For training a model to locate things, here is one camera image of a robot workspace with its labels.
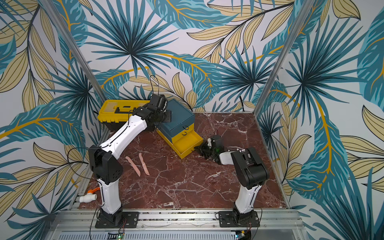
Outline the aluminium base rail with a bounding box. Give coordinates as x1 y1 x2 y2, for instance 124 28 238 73
45 209 310 240

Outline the yellow black toolbox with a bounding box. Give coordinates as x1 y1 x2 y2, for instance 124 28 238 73
98 100 150 132

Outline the aluminium corner post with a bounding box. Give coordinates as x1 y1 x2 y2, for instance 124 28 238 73
41 0 107 102
254 1 315 118

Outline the yellow bottom drawer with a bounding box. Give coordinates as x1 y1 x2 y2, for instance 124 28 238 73
157 131 203 159

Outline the pink fruit knife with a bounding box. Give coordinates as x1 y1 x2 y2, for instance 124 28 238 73
125 157 141 177
139 153 150 176

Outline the white pvc valve orange handle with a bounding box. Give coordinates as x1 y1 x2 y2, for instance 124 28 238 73
79 188 100 203

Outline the aluminium corner post right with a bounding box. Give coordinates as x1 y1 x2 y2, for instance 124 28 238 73
254 1 315 118

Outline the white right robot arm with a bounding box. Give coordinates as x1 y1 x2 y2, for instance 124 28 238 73
195 136 270 221

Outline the aluminium corner post left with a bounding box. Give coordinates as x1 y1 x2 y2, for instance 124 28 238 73
41 0 107 102

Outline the teal and yellow drawer cabinet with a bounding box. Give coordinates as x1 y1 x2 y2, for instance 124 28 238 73
157 100 195 143

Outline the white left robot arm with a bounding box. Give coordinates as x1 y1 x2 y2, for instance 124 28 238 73
89 94 171 227

